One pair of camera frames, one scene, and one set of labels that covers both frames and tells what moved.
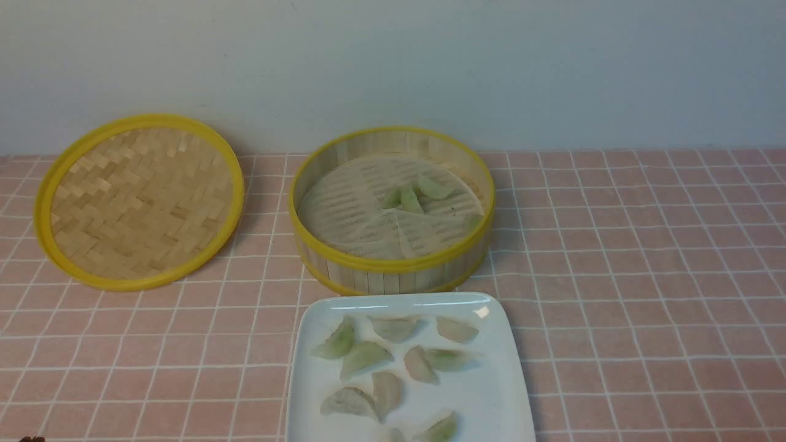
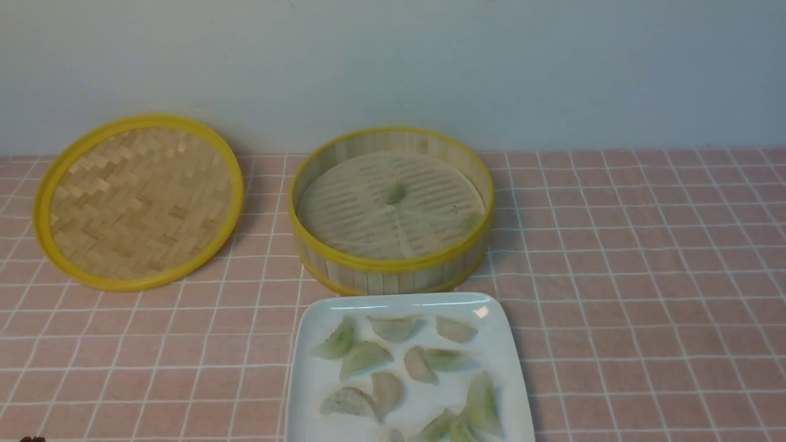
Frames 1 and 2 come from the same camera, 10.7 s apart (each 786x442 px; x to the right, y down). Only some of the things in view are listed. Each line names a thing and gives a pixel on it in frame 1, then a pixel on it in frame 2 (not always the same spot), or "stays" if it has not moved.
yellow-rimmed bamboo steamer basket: [392, 211] stays
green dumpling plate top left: [339, 343] stays
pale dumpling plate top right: [455, 331] stays
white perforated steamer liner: [344, 206] stays
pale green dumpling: [433, 189] to [481, 404]
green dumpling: [409, 201] to [460, 431]
